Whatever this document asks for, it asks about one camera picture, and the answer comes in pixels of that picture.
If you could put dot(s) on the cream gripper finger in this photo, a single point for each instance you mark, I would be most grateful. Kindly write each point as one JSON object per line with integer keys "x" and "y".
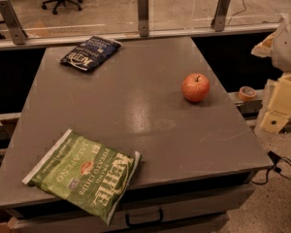
{"x": 278, "y": 110}

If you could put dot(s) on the red apple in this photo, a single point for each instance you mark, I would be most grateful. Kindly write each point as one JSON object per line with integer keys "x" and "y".
{"x": 195, "y": 87}

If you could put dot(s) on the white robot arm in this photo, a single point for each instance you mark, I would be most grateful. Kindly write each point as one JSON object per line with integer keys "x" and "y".
{"x": 277, "y": 47}

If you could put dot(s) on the blue chip bag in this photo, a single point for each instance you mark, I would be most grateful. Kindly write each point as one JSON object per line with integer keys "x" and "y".
{"x": 91, "y": 53}

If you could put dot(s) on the green jalapeno chip bag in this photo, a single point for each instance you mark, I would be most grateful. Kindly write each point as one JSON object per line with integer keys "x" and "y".
{"x": 87, "y": 174}

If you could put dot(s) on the orange tape roll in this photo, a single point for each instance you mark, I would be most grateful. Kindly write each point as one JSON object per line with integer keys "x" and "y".
{"x": 247, "y": 93}

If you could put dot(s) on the right metal glass bracket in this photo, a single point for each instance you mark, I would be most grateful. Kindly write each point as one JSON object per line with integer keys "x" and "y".
{"x": 219, "y": 19}

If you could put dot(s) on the metal glass bracket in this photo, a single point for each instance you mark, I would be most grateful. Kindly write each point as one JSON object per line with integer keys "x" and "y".
{"x": 219, "y": 19}
{"x": 18, "y": 35}
{"x": 143, "y": 24}

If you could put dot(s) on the middle metal glass bracket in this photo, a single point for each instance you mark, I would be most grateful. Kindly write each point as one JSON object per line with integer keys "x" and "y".
{"x": 143, "y": 24}

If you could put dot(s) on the black drawer handle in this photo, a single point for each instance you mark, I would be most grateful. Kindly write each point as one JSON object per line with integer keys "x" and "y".
{"x": 144, "y": 219}

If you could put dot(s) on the left metal glass bracket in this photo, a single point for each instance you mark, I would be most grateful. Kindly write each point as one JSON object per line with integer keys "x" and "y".
{"x": 18, "y": 35}

